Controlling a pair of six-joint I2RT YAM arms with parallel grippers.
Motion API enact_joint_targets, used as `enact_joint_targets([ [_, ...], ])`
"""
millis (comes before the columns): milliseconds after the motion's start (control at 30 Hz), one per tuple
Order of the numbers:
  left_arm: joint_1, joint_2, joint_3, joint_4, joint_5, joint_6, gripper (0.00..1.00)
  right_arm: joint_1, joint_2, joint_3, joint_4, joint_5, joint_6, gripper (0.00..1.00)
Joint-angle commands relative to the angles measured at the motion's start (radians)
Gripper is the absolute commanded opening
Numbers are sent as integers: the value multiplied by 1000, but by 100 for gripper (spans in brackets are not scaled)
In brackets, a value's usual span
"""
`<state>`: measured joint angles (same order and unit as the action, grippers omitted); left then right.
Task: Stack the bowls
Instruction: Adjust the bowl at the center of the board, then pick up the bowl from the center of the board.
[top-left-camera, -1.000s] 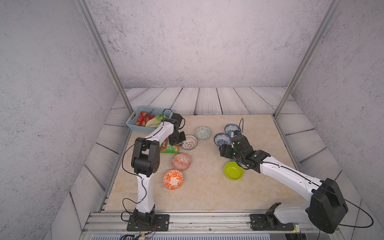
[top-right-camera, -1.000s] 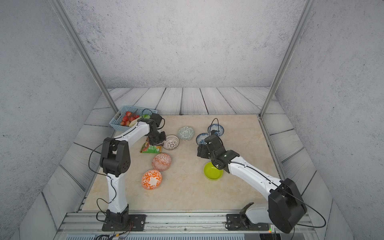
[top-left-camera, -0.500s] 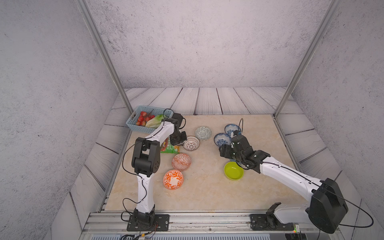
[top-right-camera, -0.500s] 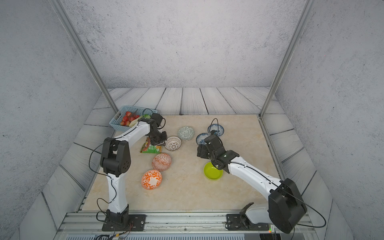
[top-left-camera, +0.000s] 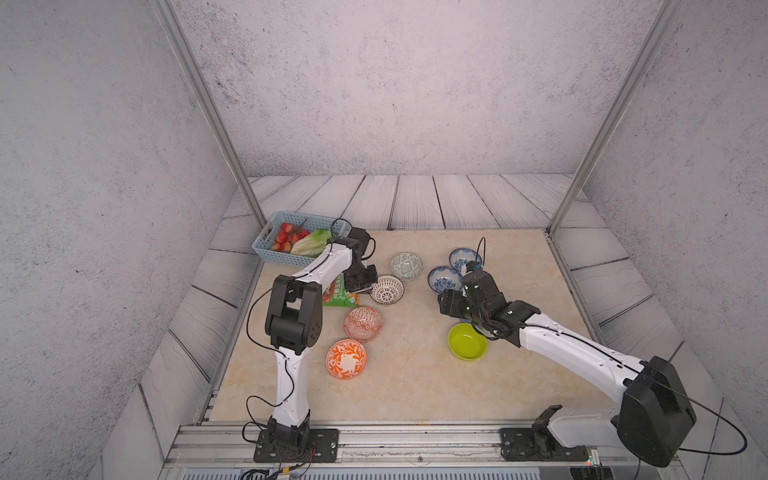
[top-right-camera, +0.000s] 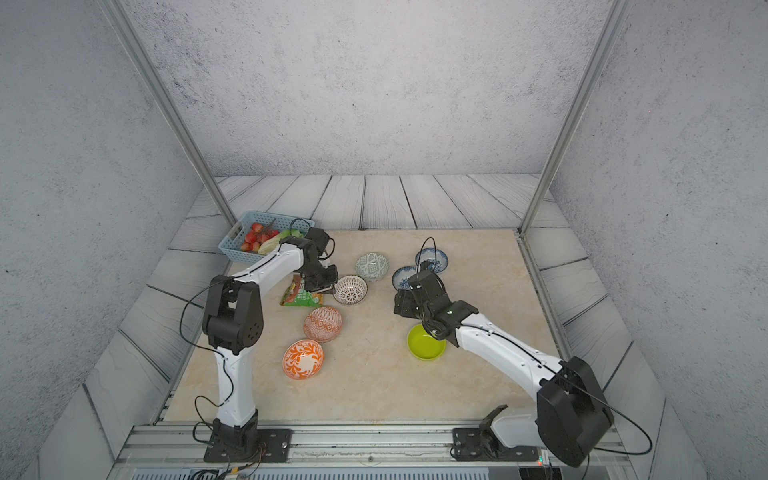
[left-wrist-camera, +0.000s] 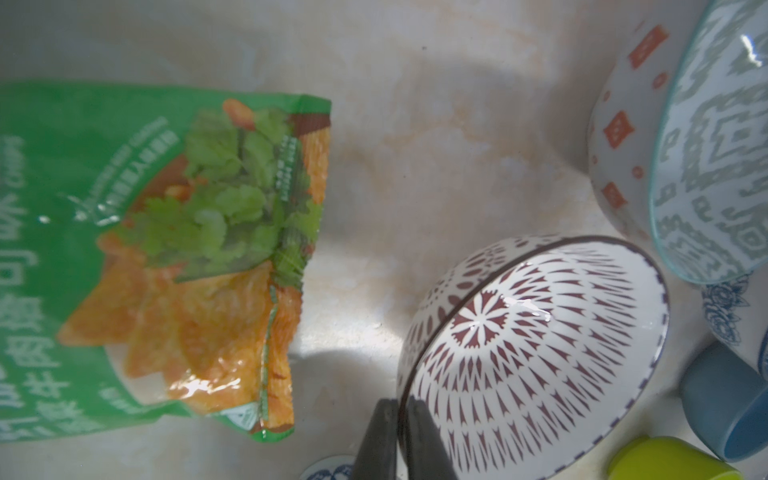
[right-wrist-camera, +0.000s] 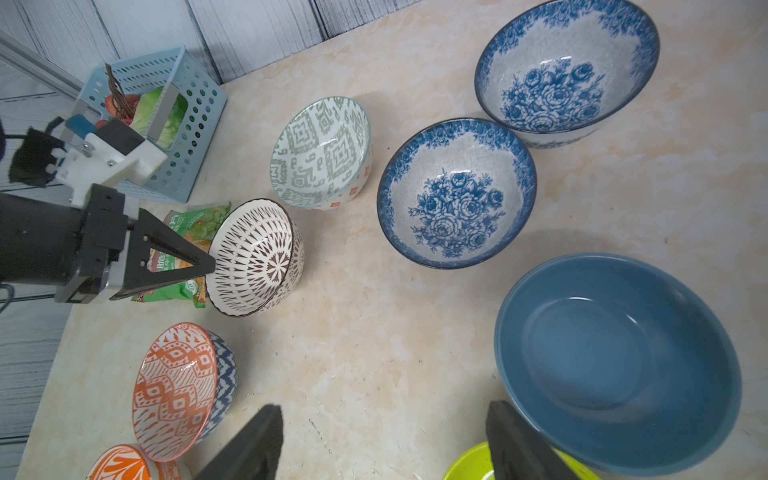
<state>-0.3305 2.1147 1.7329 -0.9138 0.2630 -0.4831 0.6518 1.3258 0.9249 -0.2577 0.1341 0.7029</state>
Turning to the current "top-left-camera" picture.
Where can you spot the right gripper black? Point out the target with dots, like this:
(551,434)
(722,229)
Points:
(450,298)

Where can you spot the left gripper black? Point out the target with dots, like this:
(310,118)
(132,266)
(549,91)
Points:
(372,279)

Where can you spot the brown lattice pattern bowl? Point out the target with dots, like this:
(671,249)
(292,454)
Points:
(387,290)

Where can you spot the blue floral bowl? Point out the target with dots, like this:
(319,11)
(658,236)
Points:
(461,257)
(444,278)

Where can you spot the red diamond pattern bowl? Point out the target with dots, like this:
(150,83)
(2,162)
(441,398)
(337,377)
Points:
(363,324)

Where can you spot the green geometric pattern bowl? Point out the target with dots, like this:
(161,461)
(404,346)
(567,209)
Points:
(406,266)

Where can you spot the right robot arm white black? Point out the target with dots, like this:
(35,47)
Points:
(651,415)

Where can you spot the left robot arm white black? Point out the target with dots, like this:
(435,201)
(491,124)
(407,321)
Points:
(294,323)

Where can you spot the green snack chip bag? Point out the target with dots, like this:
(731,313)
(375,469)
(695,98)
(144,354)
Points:
(336,295)

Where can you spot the lime green bowl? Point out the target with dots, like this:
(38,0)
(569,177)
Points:
(465,343)

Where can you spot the green lettuce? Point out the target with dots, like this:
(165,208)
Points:
(312,244)

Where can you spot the red strawberries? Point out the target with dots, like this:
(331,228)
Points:
(287,236)

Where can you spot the orange floral bowl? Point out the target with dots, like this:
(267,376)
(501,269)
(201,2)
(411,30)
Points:
(346,359)

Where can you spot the light blue plastic basket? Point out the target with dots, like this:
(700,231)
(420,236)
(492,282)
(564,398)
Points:
(262,245)

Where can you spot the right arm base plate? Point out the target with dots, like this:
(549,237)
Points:
(516,444)

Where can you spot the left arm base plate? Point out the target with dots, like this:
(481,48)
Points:
(315,445)

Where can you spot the aluminium front rail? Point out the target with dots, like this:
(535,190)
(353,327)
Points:
(463,450)

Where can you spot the left aluminium frame post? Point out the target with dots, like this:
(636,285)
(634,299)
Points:
(187,61)

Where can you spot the aluminium frame post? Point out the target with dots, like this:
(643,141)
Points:
(642,62)
(187,61)

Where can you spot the right aluminium frame post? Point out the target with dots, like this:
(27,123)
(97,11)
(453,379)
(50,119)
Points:
(642,62)

